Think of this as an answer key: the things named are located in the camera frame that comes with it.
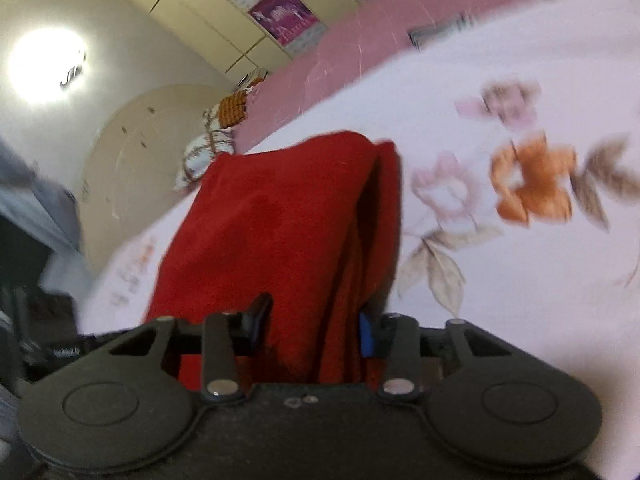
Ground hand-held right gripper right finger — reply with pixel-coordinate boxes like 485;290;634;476
358;310;508;405

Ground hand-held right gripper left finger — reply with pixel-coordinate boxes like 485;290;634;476
105;292;274;405

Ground red knit sweater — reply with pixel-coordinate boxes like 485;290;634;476
144;131;404;392

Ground grey hanging clothing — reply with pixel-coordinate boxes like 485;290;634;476
0;144;83;291

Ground floral white bed sheet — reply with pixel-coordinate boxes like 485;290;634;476
75;0;640;480

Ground cream curved headboard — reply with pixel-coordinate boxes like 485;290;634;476
77;84;237;277

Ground orange checked pillow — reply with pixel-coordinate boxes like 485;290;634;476
217;86;252;127

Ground pink bed sheet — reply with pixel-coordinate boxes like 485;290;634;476
232;0;542;157

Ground cream wardrobe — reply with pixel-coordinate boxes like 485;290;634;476
75;0;451;78

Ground small grey rectangular object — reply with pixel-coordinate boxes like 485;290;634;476
409;12;473;50

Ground bright wall lamp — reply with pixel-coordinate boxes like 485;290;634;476
5;27;94;107

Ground purple wall poster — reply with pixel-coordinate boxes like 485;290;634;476
249;0;322;47

